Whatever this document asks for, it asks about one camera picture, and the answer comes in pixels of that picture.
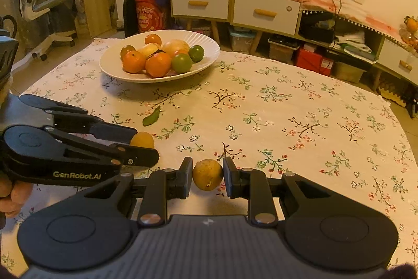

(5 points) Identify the black electronics box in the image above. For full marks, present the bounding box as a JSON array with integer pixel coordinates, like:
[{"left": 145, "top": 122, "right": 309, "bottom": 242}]
[{"left": 299, "top": 19, "right": 336, "bottom": 42}]

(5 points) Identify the red cardboard box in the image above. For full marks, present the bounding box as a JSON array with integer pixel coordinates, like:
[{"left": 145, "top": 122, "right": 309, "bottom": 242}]
[{"left": 295, "top": 47, "right": 334, "bottom": 76}]

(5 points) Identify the green lime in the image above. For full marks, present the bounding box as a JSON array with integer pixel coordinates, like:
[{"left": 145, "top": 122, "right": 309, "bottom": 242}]
[
  {"left": 188, "top": 45, "right": 205, "bottom": 63},
  {"left": 172, "top": 53, "right": 193, "bottom": 73}
]

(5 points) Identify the black flat panel heater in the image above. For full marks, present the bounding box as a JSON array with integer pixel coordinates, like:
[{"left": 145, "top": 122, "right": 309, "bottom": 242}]
[{"left": 123, "top": 0, "right": 139, "bottom": 38}]

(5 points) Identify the long low cabinet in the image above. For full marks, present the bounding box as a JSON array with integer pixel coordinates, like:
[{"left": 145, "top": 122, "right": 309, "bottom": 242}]
[{"left": 299, "top": 9, "right": 418, "bottom": 93}]

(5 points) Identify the small brown round fruit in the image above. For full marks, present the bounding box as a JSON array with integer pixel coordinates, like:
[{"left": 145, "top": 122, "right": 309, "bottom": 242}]
[
  {"left": 130, "top": 132, "right": 155, "bottom": 149},
  {"left": 193, "top": 159, "right": 224, "bottom": 191}
]

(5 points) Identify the white plate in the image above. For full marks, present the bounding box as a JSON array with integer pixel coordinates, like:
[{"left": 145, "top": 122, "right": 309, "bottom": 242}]
[{"left": 99, "top": 30, "right": 221, "bottom": 83}]

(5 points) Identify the pink patterned cloth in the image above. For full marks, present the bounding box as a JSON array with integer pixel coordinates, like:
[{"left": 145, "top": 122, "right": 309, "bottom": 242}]
[{"left": 281, "top": 0, "right": 418, "bottom": 47}]

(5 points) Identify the loose green leaf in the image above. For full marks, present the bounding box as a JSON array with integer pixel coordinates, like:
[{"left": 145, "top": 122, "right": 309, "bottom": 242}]
[{"left": 142, "top": 106, "right": 161, "bottom": 127}]

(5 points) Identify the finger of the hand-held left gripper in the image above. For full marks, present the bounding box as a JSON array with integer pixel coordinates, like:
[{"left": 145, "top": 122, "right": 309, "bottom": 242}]
[
  {"left": 20, "top": 95, "right": 138, "bottom": 144},
  {"left": 49, "top": 128, "right": 160, "bottom": 168}
]

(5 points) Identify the red printed bag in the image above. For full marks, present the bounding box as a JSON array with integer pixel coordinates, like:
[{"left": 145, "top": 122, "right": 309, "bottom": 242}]
[{"left": 135, "top": 0, "right": 165, "bottom": 34}]

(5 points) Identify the decorative orange fruit arrangement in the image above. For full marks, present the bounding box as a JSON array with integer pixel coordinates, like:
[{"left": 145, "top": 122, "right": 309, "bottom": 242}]
[{"left": 399, "top": 16, "right": 418, "bottom": 49}]

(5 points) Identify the floral tablecloth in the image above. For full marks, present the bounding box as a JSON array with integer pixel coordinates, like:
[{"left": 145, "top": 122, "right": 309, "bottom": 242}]
[{"left": 0, "top": 37, "right": 410, "bottom": 270}]

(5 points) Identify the large yellow round fruit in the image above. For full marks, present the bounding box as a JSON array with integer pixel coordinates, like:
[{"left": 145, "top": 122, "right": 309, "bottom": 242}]
[
  {"left": 137, "top": 43, "right": 161, "bottom": 59},
  {"left": 161, "top": 40, "right": 190, "bottom": 55}
]

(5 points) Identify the clear box dark lid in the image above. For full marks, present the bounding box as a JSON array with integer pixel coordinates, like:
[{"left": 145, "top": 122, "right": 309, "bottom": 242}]
[{"left": 268, "top": 35, "right": 300, "bottom": 64}]

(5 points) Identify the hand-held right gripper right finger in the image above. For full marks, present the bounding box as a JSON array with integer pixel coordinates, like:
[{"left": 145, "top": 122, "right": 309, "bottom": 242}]
[{"left": 223, "top": 156, "right": 347, "bottom": 225}]

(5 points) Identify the small clear storage box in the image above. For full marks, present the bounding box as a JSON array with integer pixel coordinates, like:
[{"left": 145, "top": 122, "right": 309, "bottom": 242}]
[{"left": 191, "top": 26, "right": 213, "bottom": 37}]

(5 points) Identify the person's left hand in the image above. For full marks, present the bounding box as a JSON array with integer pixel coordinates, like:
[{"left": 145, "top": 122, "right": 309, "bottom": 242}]
[{"left": 0, "top": 173, "right": 35, "bottom": 219}]

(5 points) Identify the leafy tangerine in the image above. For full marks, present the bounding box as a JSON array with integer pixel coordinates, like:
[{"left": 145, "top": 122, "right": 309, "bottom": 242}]
[{"left": 145, "top": 50, "right": 172, "bottom": 78}]

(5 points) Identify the beige storage box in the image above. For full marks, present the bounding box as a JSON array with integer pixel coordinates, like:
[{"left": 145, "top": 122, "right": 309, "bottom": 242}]
[{"left": 332, "top": 61, "right": 366, "bottom": 83}]

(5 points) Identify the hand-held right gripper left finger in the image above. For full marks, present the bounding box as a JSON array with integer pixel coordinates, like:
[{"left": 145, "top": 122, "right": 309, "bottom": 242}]
[{"left": 75, "top": 156, "right": 194, "bottom": 227}]

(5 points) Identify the white office chair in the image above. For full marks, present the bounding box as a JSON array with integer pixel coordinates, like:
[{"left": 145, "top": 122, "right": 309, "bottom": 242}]
[{"left": 8, "top": 0, "right": 77, "bottom": 61}]

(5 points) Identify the clear box blue lid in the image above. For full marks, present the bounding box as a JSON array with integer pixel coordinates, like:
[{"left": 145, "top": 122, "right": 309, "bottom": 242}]
[{"left": 228, "top": 27, "right": 257, "bottom": 52}]

